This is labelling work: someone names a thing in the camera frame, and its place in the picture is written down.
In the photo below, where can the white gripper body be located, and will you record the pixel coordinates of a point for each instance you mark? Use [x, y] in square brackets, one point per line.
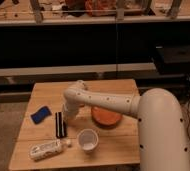
[69, 113]

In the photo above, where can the black whiteboard eraser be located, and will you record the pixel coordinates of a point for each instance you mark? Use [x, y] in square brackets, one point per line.
[61, 129]

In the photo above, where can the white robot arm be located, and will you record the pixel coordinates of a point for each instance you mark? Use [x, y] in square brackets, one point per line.
[161, 129]

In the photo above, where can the blue sponge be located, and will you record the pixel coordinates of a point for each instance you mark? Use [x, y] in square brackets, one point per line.
[40, 115]

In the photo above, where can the orange plate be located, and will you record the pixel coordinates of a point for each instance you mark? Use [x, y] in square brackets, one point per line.
[105, 117]

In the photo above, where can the white paper cup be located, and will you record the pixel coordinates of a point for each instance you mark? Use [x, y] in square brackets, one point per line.
[88, 140]

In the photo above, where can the wooden table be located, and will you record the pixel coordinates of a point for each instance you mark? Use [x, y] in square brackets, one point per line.
[117, 146]

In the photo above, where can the white plastic bottle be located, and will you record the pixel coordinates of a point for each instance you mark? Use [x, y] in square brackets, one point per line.
[50, 148]

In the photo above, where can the black box on right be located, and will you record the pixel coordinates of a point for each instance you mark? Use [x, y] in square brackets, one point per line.
[172, 59]

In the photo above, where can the long metal shelf rail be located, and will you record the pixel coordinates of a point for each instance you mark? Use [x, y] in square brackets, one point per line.
[10, 72]

